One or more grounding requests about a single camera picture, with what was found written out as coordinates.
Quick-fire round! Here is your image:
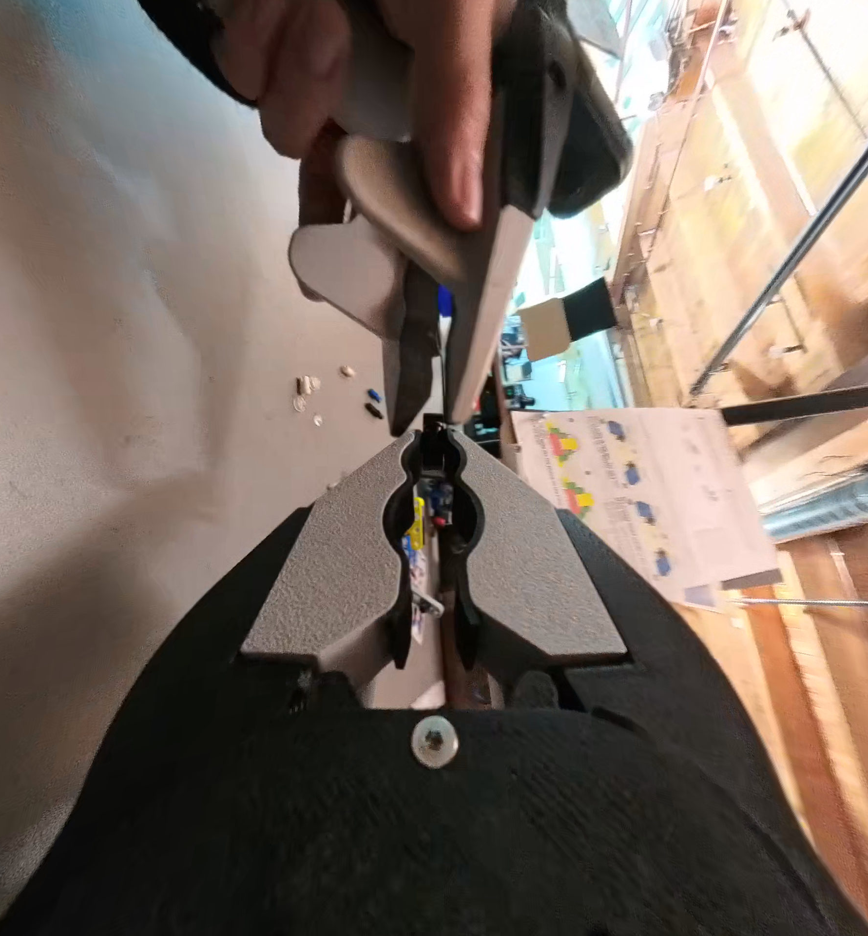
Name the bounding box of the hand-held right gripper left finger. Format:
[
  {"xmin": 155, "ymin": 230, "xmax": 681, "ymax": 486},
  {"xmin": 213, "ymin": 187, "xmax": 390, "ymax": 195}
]
[{"xmin": 238, "ymin": 430, "xmax": 423, "ymax": 701}]

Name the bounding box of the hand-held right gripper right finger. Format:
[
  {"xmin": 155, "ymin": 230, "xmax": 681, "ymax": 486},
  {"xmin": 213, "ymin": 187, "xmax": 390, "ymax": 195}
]
[{"xmin": 443, "ymin": 430, "xmax": 630, "ymax": 704}]

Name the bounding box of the large silver air duct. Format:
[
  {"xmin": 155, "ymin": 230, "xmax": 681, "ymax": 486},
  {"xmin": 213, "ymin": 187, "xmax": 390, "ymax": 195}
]
[{"xmin": 759, "ymin": 461, "xmax": 868, "ymax": 546}]

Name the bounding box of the person's left hand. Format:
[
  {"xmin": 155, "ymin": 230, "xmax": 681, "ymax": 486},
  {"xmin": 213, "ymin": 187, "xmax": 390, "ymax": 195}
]
[{"xmin": 214, "ymin": 0, "xmax": 515, "ymax": 234}]

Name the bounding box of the black ceiling pipe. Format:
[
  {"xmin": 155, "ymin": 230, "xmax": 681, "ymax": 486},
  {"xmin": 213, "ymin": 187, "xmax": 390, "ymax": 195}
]
[{"xmin": 690, "ymin": 98, "xmax": 868, "ymax": 399}]

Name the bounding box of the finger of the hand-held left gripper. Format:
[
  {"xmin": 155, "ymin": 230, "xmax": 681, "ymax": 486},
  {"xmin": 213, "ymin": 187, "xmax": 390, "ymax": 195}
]
[
  {"xmin": 333, "ymin": 135, "xmax": 539, "ymax": 425},
  {"xmin": 289, "ymin": 215, "xmax": 444, "ymax": 437}
]

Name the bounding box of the rounded cardboard panel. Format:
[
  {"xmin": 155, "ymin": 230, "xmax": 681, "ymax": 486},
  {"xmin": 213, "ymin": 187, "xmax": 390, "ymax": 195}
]
[{"xmin": 514, "ymin": 298, "xmax": 574, "ymax": 363}]

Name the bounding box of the black lego connector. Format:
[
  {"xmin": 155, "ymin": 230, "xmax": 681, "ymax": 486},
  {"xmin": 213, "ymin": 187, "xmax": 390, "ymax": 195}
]
[{"xmin": 418, "ymin": 413, "xmax": 455, "ymax": 476}]

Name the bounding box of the printed paper instruction sign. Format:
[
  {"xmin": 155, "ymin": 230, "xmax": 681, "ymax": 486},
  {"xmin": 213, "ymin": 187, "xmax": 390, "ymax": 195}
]
[{"xmin": 510, "ymin": 408, "xmax": 783, "ymax": 609}]

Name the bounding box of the black monitor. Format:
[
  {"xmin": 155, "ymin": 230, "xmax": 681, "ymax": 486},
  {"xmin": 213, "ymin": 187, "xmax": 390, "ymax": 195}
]
[{"xmin": 561, "ymin": 278, "xmax": 619, "ymax": 339}]

